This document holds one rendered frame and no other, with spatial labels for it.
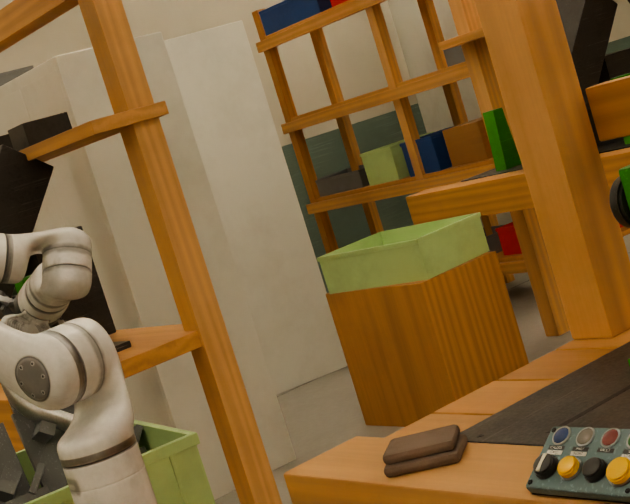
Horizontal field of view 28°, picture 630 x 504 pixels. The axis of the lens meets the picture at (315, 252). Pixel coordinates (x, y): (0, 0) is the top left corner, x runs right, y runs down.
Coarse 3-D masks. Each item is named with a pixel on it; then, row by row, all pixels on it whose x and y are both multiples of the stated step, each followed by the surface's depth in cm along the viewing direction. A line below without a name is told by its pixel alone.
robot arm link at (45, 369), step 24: (0, 336) 144; (24, 336) 142; (48, 336) 142; (0, 360) 144; (24, 360) 142; (48, 360) 140; (72, 360) 141; (24, 384) 143; (48, 384) 140; (72, 384) 141; (48, 408) 143
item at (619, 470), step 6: (612, 462) 125; (618, 462) 124; (624, 462) 124; (612, 468) 124; (618, 468) 124; (624, 468) 123; (606, 474) 125; (612, 474) 124; (618, 474) 123; (624, 474) 123; (612, 480) 124; (618, 480) 123; (624, 480) 123
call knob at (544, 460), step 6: (540, 456) 133; (546, 456) 133; (552, 456) 132; (534, 462) 133; (540, 462) 133; (546, 462) 132; (552, 462) 132; (534, 468) 133; (540, 468) 132; (546, 468) 132; (552, 468) 132; (540, 474) 132; (546, 474) 132
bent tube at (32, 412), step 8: (8, 392) 200; (16, 400) 200; (24, 400) 200; (16, 408) 200; (24, 408) 200; (32, 408) 200; (40, 408) 201; (32, 416) 200; (40, 416) 200; (48, 416) 201; (56, 416) 201; (64, 416) 202; (72, 416) 202; (56, 424) 201; (64, 424) 202
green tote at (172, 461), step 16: (144, 432) 206; (160, 432) 199; (176, 432) 192; (192, 432) 188; (160, 448) 185; (176, 448) 186; (192, 448) 187; (160, 464) 185; (176, 464) 186; (192, 464) 187; (160, 480) 185; (176, 480) 186; (192, 480) 187; (48, 496) 177; (64, 496) 178; (160, 496) 185; (176, 496) 186; (192, 496) 187; (208, 496) 188
